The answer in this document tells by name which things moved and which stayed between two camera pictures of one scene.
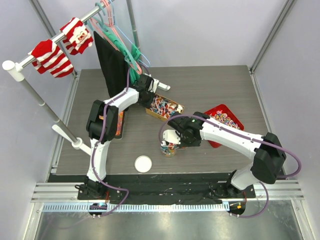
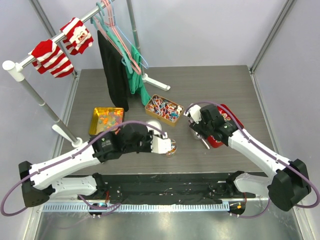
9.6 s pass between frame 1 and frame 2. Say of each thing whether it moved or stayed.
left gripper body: moved
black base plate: stayed
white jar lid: moved
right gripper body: moved
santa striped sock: stayed
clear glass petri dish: stayed
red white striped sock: stayed
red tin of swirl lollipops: stayed
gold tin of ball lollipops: stayed
